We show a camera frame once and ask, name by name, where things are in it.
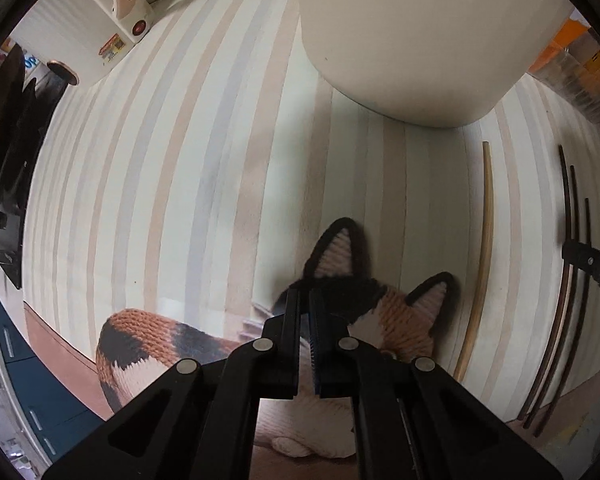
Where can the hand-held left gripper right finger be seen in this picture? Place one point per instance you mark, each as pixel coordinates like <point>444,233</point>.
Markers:
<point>316,355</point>

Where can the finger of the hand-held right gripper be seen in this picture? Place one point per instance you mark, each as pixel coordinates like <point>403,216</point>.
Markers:
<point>592,262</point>

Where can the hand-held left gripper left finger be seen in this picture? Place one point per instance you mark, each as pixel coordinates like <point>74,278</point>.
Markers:
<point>285,340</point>

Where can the dark brown chopstick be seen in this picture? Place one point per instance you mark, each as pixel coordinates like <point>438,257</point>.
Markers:
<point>576,205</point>
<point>588,220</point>
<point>565,190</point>

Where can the light wooden chopstick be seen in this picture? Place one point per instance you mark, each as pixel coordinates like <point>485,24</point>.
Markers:
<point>487,220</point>

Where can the cream cylindrical chopstick holder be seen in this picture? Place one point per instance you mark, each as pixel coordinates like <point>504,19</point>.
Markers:
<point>420,35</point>

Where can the clear plastic condiment tray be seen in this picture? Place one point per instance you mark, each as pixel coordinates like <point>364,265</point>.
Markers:
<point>575,85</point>

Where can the striped cat print mat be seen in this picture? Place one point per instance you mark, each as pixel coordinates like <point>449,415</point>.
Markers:
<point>180,185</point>

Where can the blue kitchen cabinet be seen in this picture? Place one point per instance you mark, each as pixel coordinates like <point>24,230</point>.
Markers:
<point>35,385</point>

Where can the black gas stove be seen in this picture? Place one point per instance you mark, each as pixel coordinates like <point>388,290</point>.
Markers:
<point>10,185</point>

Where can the cream electric kettle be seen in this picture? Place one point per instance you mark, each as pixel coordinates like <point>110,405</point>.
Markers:
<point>80,20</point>

